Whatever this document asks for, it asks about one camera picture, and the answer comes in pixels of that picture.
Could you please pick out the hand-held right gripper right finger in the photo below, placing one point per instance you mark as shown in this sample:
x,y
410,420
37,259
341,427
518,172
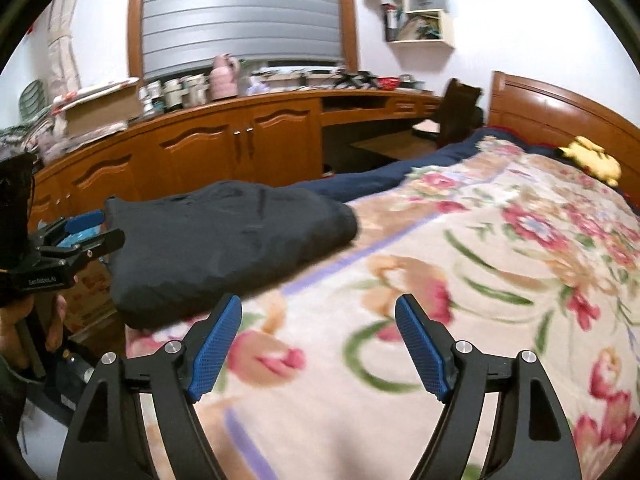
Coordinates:
x,y
422,345

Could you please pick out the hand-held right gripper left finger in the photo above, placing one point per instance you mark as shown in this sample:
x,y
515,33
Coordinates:
x,y
215,345

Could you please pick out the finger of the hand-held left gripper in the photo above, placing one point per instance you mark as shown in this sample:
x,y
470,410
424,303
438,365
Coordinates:
x,y
85,221
100,242

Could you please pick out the black zip jacket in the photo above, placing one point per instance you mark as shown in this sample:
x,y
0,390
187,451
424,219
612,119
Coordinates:
x,y
225,240

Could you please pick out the person's left hand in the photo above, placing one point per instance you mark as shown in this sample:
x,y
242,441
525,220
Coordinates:
x,y
10,330

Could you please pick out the printed cardboard box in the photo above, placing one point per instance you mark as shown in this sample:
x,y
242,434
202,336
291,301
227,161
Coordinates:
x,y
90,290

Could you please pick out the green plastic chair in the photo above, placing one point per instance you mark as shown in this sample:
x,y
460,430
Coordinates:
x,y
35,102

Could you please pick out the floral blanket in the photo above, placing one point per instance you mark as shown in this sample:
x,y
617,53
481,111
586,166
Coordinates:
x,y
450,240

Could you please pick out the brown cardboard box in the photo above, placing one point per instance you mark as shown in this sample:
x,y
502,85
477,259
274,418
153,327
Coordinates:
x,y
102,112

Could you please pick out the wooden desk cabinet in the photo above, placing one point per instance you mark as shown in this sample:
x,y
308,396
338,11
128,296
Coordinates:
x,y
200,145

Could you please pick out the group of white jars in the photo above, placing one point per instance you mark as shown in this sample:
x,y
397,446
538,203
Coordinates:
x,y
172,92

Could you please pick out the patterned hanging curtain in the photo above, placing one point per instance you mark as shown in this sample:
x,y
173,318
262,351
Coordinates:
x,y
65,40

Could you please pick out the dark chair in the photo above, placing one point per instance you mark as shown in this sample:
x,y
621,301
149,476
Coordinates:
x,y
457,110

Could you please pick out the yellow plush toy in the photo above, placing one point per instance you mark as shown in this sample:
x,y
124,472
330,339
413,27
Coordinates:
x,y
595,157

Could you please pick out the grey window blind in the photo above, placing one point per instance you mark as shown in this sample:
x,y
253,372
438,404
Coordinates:
x,y
240,15

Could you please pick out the red basket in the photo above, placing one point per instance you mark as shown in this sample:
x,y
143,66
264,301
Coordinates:
x,y
387,82

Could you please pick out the wooden bed headboard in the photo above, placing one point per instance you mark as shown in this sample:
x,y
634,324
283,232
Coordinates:
x,y
550,105

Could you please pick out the black tripod stand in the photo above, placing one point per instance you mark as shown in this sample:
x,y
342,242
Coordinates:
x,y
357,79

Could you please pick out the white wall shelf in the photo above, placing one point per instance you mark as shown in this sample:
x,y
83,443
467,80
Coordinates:
x,y
447,30

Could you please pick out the wooden window frame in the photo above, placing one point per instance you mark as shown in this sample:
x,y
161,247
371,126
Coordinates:
x,y
350,10

